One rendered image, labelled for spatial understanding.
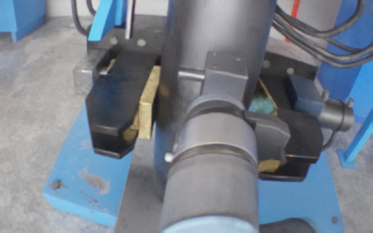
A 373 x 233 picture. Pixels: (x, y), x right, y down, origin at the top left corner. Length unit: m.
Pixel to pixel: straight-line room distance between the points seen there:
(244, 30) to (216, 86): 0.17
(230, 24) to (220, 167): 0.27
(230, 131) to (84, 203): 0.71
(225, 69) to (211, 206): 0.16
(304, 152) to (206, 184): 0.40
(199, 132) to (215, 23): 0.23
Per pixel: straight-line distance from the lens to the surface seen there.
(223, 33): 0.44
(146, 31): 0.75
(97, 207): 0.88
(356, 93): 1.88
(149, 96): 0.58
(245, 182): 0.22
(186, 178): 0.22
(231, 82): 0.30
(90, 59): 0.77
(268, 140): 0.31
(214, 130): 0.25
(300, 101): 0.71
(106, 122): 0.54
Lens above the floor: 0.89
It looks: 41 degrees down
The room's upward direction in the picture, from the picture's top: 10 degrees clockwise
